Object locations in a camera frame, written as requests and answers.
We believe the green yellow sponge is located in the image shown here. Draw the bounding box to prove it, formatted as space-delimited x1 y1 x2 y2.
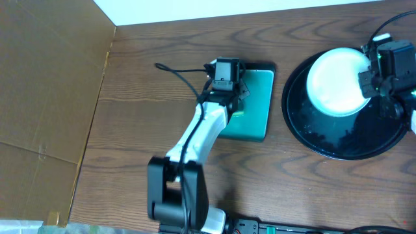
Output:
232 110 244 117

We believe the mint green plate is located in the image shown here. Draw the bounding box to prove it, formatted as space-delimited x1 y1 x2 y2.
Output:
306 47 371 117

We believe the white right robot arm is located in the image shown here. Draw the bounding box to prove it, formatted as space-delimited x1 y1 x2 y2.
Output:
359 38 415 132

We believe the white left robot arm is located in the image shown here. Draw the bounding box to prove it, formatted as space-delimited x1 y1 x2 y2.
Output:
148 57 246 233

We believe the black rectangular water tray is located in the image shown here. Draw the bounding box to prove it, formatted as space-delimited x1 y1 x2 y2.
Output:
219 62 276 142

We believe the round black tray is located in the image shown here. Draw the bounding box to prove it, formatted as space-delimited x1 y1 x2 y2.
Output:
281 52 408 161

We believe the brown cardboard panel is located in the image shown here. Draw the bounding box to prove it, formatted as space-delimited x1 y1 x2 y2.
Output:
1 0 116 226

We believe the black right camera cable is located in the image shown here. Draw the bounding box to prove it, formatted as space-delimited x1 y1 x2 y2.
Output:
367 10 416 46

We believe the black camera cable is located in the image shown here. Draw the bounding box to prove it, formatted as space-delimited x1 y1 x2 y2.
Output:
367 10 416 46
154 62 217 228

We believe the black left camera cable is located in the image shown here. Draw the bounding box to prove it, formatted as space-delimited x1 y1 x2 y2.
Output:
154 62 217 228

